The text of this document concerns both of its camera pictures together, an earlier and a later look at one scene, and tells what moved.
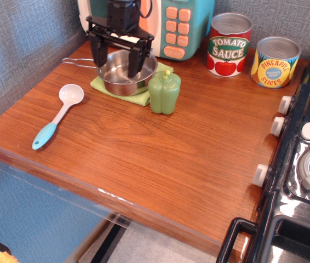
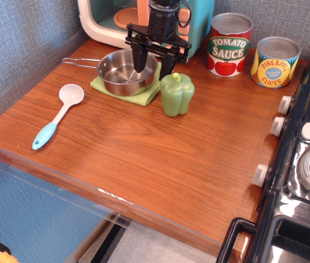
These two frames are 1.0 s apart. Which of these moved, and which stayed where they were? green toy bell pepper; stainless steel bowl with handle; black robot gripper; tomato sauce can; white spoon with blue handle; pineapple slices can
Moved: green toy bell pepper; black robot gripper
Stayed: stainless steel bowl with handle; pineapple slices can; white spoon with blue handle; tomato sauce can
